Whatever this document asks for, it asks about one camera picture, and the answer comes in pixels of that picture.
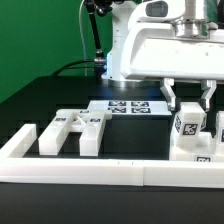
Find white chair seat part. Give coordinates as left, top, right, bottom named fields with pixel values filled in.
left=169, top=130, right=224, bottom=162

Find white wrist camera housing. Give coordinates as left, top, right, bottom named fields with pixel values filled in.
left=132, top=0, right=185, bottom=22

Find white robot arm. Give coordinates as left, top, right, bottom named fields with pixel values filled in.
left=103, top=0, right=224, bottom=111

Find black cable bundle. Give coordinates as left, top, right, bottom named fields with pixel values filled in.
left=50, top=59, right=108, bottom=78

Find white fiducial marker sheet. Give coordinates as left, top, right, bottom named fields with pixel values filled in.
left=88, top=100, right=171, bottom=116

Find white chair back frame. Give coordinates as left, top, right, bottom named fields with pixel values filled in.
left=38, top=109, right=112, bottom=156

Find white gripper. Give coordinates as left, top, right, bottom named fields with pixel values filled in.
left=120, top=23, right=224, bottom=112

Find white U-shaped obstacle fence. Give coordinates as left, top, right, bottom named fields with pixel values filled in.
left=0, top=124, right=224, bottom=188

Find grey thin cable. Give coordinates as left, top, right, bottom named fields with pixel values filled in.
left=78, top=0, right=88, bottom=76

